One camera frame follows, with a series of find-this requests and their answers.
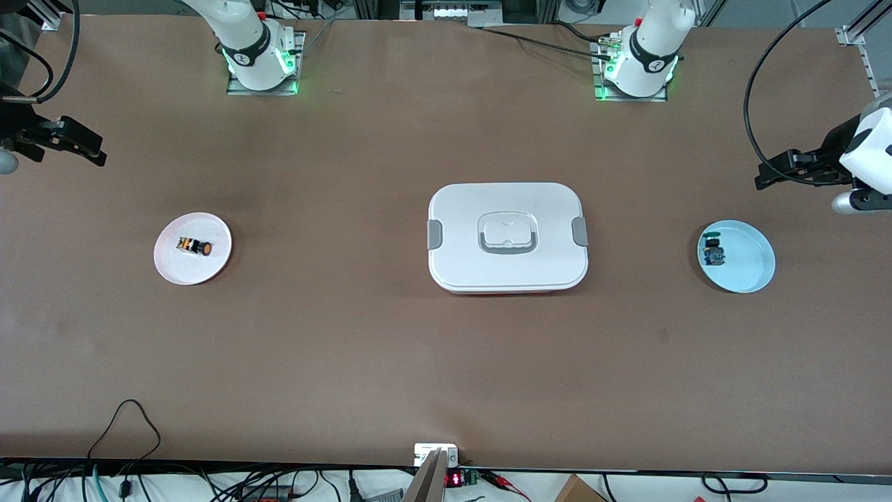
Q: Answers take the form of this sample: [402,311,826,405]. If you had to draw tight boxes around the red alligator clip leads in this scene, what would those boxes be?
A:
[481,470,532,501]

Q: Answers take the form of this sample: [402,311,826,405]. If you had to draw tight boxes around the aluminium profile frame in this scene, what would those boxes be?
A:
[28,0,76,32]
[834,0,892,98]

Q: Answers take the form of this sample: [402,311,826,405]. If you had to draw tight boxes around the pink round plate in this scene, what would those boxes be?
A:
[153,212,233,287]

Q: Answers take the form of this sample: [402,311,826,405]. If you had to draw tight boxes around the short black base cable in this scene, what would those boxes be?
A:
[553,21,611,45]

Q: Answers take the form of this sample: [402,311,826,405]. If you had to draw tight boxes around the aluminium camera post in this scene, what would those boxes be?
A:
[402,449,447,502]

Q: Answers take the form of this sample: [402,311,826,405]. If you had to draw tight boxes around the white lunch box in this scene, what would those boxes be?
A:
[426,182,590,296]

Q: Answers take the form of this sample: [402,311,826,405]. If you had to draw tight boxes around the brown cardboard box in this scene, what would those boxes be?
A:
[553,474,608,502]

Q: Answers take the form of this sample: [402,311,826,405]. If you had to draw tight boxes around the black cable under table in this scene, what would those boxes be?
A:
[700,472,769,494]

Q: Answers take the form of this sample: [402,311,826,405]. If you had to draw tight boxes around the white table edge bracket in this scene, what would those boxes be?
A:
[413,443,460,468]

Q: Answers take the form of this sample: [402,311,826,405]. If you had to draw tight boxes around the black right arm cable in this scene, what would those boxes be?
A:
[3,0,79,105]
[0,50,55,98]

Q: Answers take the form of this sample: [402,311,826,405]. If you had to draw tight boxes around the light blue round plate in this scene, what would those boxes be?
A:
[697,220,776,294]

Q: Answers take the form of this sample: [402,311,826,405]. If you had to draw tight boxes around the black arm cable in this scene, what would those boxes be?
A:
[743,0,854,188]
[3,0,79,105]
[0,50,55,98]

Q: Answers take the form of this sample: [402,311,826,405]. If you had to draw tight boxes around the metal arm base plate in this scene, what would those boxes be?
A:
[592,36,669,103]
[226,31,307,97]

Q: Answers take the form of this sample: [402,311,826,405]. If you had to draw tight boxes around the thin black cable loop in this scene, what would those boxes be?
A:
[86,399,163,499]

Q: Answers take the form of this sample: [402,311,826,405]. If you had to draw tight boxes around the white LED strip device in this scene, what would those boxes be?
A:
[400,0,504,23]

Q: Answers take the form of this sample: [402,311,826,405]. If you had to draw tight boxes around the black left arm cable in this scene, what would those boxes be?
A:
[743,0,854,188]

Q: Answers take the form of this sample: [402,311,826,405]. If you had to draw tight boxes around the long black base cable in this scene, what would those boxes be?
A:
[468,25,614,62]

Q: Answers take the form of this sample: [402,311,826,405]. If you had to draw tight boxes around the black cable tangle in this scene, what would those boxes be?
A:
[0,460,419,502]

